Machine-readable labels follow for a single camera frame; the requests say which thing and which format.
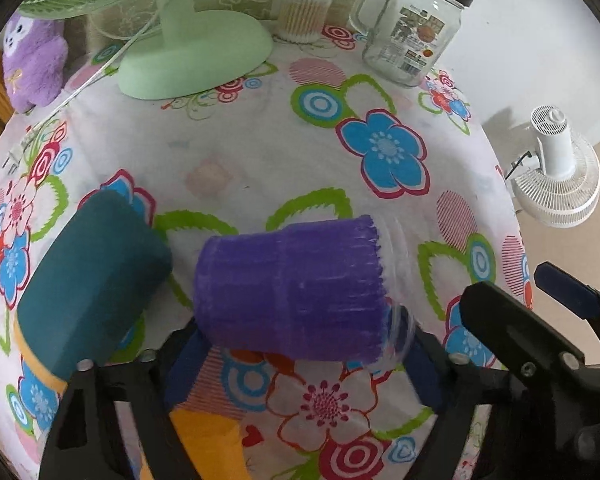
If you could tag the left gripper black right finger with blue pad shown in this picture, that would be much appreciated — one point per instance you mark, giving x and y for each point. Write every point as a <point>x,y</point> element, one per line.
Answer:
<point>452,388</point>

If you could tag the glass jar green lid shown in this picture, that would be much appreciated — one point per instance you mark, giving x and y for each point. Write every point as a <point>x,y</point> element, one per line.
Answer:
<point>404,38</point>

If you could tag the white floor fan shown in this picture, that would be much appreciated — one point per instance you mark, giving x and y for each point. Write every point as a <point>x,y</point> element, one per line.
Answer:
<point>558,181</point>

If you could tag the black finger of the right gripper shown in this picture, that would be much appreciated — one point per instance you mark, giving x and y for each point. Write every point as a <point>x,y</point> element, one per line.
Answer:
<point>545,415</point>

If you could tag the purple plush toy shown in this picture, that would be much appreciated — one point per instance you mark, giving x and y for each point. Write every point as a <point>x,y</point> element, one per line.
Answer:
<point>34,55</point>

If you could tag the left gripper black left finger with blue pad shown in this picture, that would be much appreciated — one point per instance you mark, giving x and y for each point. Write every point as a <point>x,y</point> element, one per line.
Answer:
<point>85,441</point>

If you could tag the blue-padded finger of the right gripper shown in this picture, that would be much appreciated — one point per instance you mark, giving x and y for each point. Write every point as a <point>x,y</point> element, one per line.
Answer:
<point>579,298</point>

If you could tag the purple plastic cup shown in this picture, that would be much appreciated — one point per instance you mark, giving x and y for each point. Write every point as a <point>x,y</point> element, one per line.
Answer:
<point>322,291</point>

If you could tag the cotton swab container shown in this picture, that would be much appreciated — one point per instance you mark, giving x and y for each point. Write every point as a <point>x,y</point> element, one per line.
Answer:
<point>301,21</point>

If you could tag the floral tablecloth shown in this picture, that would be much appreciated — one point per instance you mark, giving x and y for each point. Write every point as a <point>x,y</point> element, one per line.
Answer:
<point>310,134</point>

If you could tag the teal cup yellow rim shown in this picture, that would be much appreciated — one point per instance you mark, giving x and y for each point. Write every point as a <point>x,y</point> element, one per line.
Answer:
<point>89,289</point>

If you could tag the green desk fan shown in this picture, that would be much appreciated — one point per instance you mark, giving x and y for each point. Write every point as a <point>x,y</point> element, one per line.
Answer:
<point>191,52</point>

